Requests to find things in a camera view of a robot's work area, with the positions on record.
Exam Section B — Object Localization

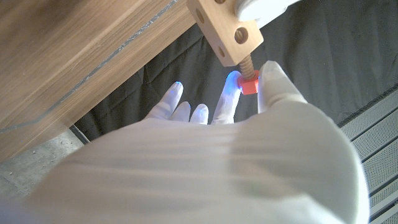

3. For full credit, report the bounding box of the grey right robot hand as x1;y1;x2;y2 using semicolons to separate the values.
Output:
0;60;371;224

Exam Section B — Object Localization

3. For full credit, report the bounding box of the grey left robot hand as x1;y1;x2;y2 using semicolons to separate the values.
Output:
234;0;301;29

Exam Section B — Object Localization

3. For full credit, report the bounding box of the small wooden block with holes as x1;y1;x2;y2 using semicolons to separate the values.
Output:
186;0;264;67

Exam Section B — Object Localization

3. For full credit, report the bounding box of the red-headed wooden screw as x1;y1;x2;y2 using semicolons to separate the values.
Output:
236;54;261;96

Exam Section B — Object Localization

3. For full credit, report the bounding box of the black backdrop curtain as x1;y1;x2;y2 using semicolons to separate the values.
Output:
74;0;398;146

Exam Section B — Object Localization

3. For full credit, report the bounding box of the grey tape outline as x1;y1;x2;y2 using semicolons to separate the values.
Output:
0;0;178;134

